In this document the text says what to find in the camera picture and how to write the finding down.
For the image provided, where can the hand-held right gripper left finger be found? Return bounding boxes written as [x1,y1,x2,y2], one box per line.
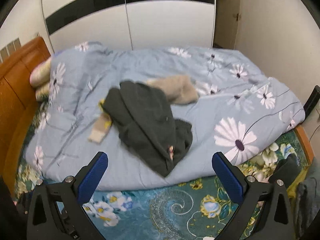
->
[26,151,109,240]

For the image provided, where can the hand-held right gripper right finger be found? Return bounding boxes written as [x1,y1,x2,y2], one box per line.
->
[212,152,297,240]

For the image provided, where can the dark grey pants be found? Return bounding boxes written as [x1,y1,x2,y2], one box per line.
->
[102,80,193,178]

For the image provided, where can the teal floral bed sheet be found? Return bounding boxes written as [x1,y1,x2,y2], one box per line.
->
[15,100,308,240]

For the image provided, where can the grey cloth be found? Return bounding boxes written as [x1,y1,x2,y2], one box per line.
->
[292,177,320,238]

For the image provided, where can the wooden footboard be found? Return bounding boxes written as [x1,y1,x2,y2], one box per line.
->
[294,125,314,165]

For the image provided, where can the beige pillow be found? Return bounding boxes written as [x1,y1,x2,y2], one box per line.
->
[35,82,51,102]

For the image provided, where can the pink pillow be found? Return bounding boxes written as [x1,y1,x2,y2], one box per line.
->
[29,57,52,88]

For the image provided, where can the black box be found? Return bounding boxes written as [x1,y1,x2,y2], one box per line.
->
[304,85,320,117]

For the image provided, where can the blue floral quilt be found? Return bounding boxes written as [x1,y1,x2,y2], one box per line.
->
[25,41,307,192]

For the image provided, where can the wooden headboard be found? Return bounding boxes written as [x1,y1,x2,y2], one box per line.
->
[0,37,53,195]

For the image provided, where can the beige door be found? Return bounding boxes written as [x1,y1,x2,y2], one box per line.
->
[213,0,242,49]

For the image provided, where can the white and black wardrobe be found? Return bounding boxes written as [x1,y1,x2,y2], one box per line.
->
[40,0,217,55]

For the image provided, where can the white wall radiator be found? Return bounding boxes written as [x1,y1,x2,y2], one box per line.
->
[0,38,21,63]

